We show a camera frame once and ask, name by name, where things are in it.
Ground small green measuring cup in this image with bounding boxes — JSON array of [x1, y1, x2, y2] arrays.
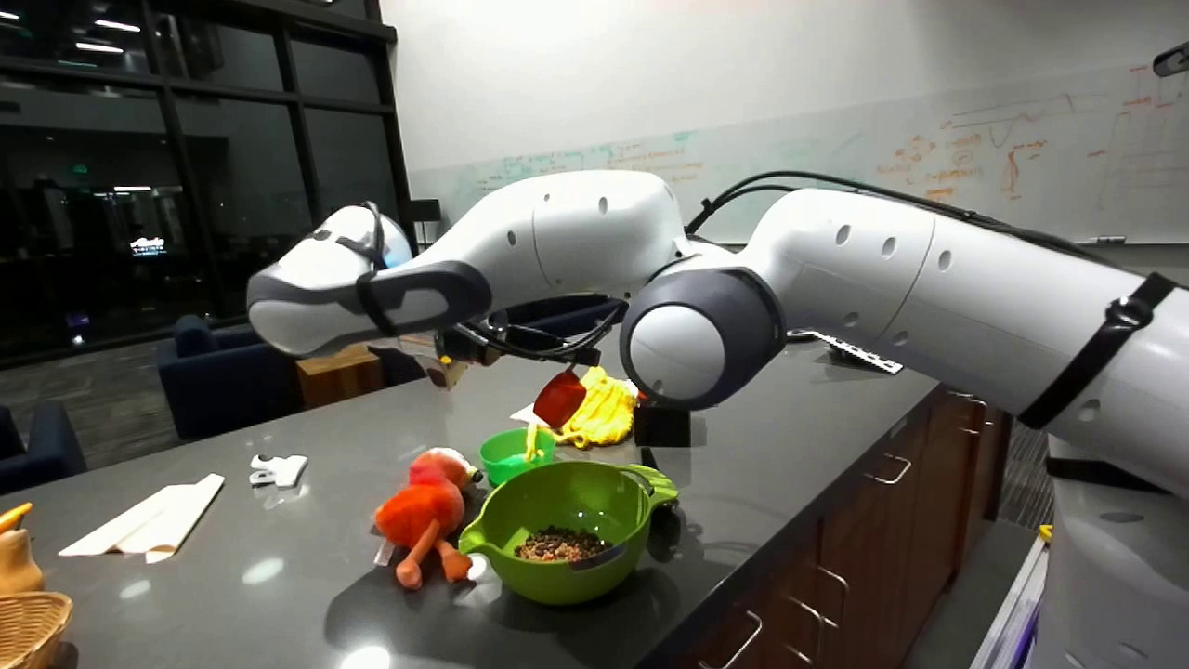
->
[[475, 425, 566, 490]]

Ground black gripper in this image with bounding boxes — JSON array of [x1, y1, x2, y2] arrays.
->
[[432, 313, 566, 382]]

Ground orange plush chicken toy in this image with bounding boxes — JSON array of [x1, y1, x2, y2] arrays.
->
[[368, 476, 478, 595]]

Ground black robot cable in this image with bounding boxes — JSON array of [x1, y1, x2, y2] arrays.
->
[[682, 169, 1118, 256]]

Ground dark blue armchair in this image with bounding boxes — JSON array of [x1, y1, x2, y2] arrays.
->
[[153, 313, 308, 444]]

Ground whiteboard with writing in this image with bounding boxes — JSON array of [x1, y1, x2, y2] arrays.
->
[[411, 61, 1189, 248]]

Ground wooden box table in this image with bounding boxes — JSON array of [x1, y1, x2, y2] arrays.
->
[[293, 342, 386, 413]]

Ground brown counter cabinet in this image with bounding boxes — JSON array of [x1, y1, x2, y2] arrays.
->
[[664, 382, 1033, 669]]

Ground white folded paper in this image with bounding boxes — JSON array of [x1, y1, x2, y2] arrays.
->
[[50, 471, 230, 569]]

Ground wooden figure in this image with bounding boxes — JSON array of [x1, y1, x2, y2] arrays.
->
[[0, 503, 49, 604]]

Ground light green bowl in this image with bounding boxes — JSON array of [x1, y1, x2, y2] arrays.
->
[[455, 456, 682, 610]]

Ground pink white plush toy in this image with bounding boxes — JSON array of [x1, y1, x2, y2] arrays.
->
[[405, 444, 484, 494]]

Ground brown food pieces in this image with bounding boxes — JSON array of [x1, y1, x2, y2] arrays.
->
[[511, 523, 604, 569]]

